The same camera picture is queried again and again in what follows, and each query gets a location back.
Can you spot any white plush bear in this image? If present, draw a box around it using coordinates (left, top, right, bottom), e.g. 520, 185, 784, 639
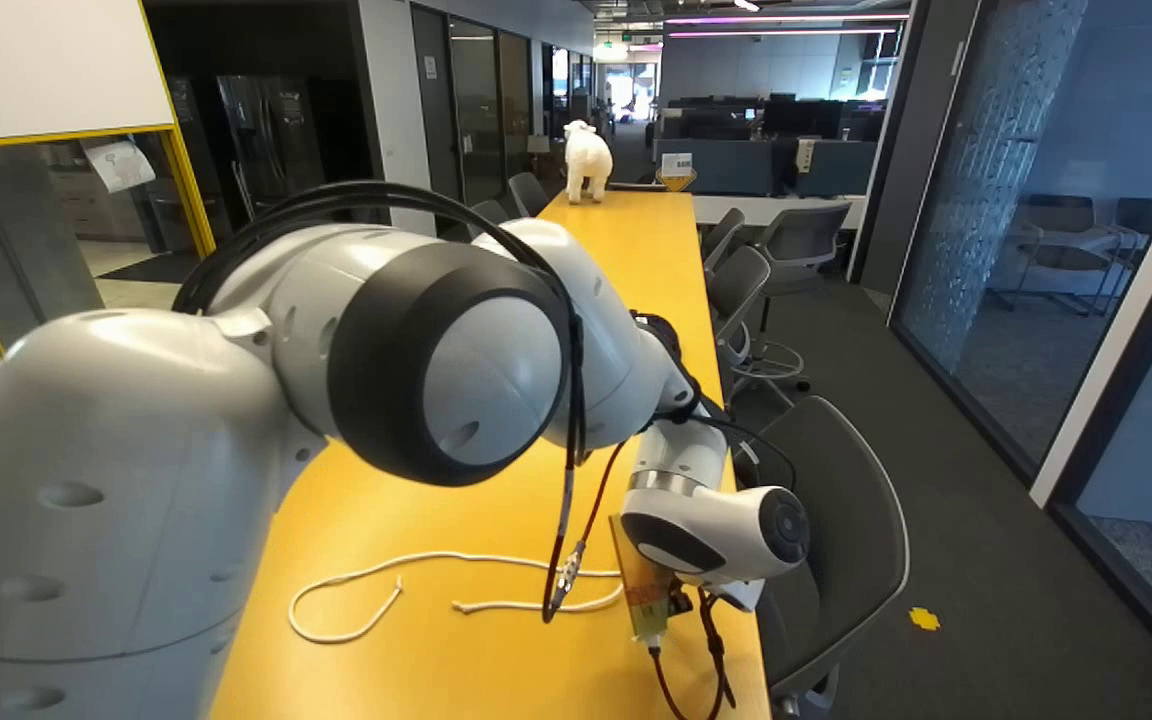
559, 117, 617, 209

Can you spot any grey office chair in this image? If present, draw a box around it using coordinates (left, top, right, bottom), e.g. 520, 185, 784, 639
503, 167, 552, 220
695, 206, 746, 272
733, 391, 915, 720
753, 199, 860, 285
704, 240, 780, 405

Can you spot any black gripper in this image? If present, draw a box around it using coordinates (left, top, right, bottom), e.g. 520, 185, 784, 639
628, 603, 692, 656

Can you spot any white paper notice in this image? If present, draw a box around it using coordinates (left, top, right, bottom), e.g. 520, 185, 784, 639
78, 138, 161, 195

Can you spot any office chair behind glass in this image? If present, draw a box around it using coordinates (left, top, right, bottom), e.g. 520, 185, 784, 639
1010, 192, 1103, 324

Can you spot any white rope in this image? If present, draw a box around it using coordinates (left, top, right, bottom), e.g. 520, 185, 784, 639
284, 548, 633, 649

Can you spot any yellow framed whiteboard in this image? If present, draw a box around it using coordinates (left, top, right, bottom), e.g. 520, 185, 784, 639
0, 0, 219, 363

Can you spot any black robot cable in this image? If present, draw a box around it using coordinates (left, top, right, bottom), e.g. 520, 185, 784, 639
170, 176, 738, 720

